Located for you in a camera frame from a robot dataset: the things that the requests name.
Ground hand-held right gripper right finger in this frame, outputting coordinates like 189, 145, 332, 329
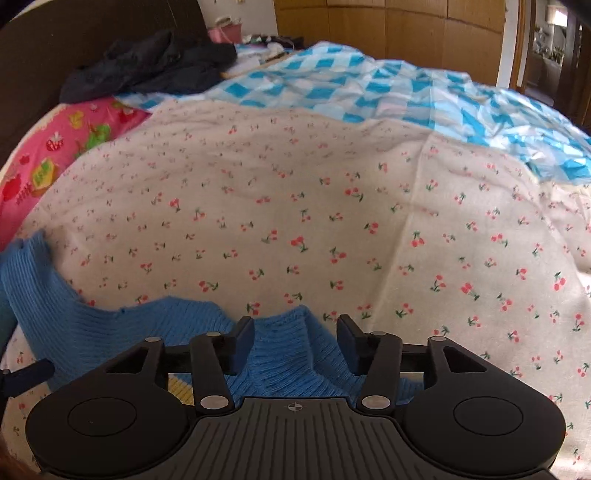
337, 315, 491, 412

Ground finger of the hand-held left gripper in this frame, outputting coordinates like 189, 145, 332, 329
0, 359, 55, 400

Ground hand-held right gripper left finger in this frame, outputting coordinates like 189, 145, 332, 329
105, 316, 256, 415

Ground blue knit sweater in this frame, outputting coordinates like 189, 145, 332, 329
0, 230, 421, 407

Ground teal knit garment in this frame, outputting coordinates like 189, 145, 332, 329
0, 295, 17, 344

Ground cherry print bed sheet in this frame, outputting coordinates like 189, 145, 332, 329
0, 97, 591, 480

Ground pink strawberry print sheet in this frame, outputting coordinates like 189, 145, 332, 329
0, 97, 153, 252

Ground blue checked blanket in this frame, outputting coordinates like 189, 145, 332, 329
115, 41, 591, 185

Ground dark jacket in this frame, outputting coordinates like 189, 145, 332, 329
60, 30, 238, 104

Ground pink basket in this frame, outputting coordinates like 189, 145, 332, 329
208, 16, 244, 45

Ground wooden wardrobe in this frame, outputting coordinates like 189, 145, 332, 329
274, 0, 520, 86

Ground dark brown headboard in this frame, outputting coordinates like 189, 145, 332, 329
0, 0, 208, 162

